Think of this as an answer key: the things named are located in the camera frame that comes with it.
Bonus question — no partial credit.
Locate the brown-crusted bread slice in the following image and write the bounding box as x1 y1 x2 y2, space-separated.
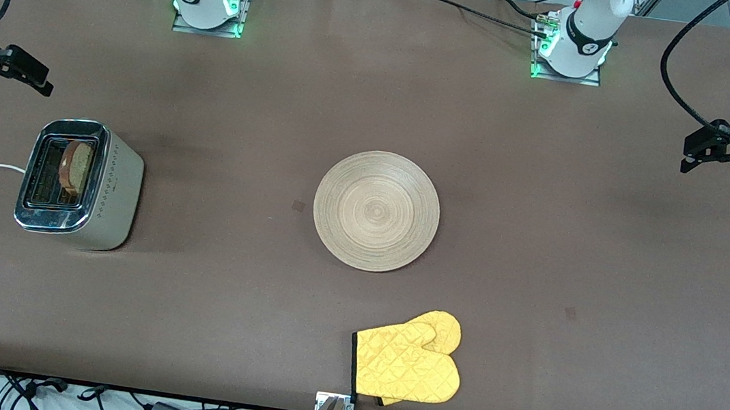
56 138 97 194

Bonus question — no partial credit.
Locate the round wooden plate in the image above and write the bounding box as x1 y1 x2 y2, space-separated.
307 144 447 279

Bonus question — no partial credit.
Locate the silver beige two-slot toaster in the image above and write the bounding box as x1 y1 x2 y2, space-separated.
10 113 150 256

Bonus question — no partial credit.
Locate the yellow quilted oven mitt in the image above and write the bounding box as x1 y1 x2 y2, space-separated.
345 301 468 410

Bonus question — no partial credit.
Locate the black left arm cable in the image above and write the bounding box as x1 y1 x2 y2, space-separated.
653 0 730 141

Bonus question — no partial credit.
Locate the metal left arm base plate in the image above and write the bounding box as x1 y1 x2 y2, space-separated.
526 10 611 88

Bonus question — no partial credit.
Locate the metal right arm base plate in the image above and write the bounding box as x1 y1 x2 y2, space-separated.
171 0 253 41

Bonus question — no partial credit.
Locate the short black table cable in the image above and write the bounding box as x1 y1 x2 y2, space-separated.
493 0 548 23

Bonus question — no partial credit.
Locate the long black table cable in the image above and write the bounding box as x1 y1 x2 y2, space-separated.
386 0 557 40

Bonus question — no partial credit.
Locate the small metal camera bracket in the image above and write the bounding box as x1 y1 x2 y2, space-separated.
314 391 358 410

